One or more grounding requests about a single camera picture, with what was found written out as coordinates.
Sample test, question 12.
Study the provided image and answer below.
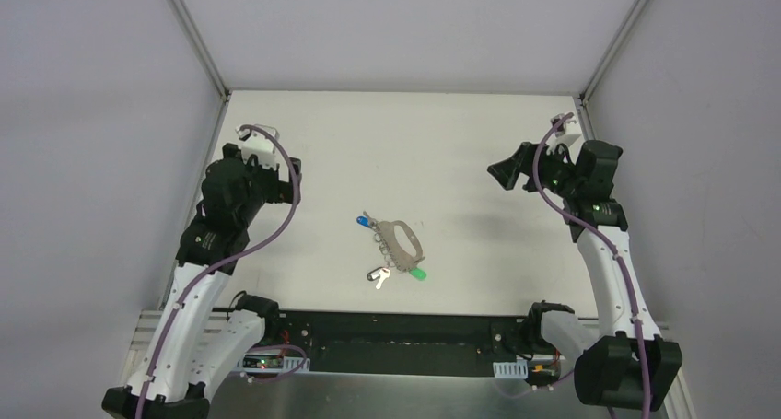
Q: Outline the keyring with coloured key tags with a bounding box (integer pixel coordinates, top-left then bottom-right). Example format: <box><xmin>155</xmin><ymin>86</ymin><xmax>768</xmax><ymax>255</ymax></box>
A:
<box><xmin>356</xmin><ymin>212</ymin><xmax>427</xmax><ymax>290</ymax></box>

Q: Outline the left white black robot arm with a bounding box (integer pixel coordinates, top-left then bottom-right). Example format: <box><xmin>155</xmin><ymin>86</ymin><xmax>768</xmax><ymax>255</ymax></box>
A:
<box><xmin>101</xmin><ymin>136</ymin><xmax>301</xmax><ymax>418</ymax></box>

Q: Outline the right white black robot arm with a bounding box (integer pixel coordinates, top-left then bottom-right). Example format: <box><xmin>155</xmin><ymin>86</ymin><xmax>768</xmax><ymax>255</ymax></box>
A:
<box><xmin>487</xmin><ymin>140</ymin><xmax>682</xmax><ymax>418</ymax></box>

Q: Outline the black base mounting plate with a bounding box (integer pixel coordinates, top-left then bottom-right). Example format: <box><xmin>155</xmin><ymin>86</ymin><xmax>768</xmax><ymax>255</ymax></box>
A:
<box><xmin>257</xmin><ymin>310</ymin><xmax>555</xmax><ymax>378</ymax></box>

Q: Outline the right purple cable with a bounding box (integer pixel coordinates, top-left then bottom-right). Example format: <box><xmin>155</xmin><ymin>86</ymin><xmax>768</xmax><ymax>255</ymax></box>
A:
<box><xmin>491</xmin><ymin>111</ymin><xmax>654</xmax><ymax>419</ymax></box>

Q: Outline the purple cable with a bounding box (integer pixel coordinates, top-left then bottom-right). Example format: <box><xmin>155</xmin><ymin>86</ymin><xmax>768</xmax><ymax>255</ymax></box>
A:
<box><xmin>491</xmin><ymin>111</ymin><xmax>654</xmax><ymax>419</ymax></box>
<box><xmin>134</xmin><ymin>122</ymin><xmax>309</xmax><ymax>419</ymax></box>

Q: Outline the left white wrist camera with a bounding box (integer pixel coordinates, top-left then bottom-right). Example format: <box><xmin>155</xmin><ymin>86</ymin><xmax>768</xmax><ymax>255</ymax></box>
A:
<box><xmin>236</xmin><ymin>126</ymin><xmax>277</xmax><ymax>169</ymax></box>

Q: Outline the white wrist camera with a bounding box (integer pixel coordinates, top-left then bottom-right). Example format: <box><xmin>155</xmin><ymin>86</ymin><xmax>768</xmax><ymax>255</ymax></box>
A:
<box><xmin>236</xmin><ymin>126</ymin><xmax>277</xmax><ymax>169</ymax></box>
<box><xmin>546</xmin><ymin>112</ymin><xmax>582</xmax><ymax>155</ymax></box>

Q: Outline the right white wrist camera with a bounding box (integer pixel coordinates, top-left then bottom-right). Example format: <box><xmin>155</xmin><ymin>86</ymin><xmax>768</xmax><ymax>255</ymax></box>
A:
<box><xmin>546</xmin><ymin>112</ymin><xmax>582</xmax><ymax>155</ymax></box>

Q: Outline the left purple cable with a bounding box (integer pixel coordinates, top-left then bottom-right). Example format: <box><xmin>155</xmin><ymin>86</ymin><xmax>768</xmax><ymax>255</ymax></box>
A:
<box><xmin>134</xmin><ymin>122</ymin><xmax>309</xmax><ymax>419</ymax></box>

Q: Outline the right white cable duct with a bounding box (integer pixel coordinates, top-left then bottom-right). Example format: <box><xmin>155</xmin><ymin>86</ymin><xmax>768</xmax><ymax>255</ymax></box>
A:
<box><xmin>493</xmin><ymin>360</ymin><xmax>529</xmax><ymax>380</ymax></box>

